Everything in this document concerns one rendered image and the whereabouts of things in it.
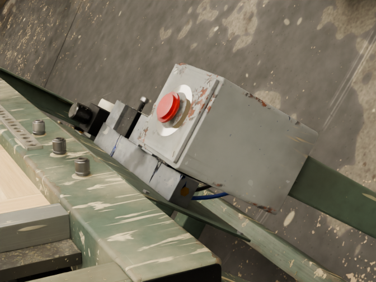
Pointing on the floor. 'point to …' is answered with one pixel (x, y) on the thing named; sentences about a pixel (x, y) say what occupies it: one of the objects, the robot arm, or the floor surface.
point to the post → (335, 196)
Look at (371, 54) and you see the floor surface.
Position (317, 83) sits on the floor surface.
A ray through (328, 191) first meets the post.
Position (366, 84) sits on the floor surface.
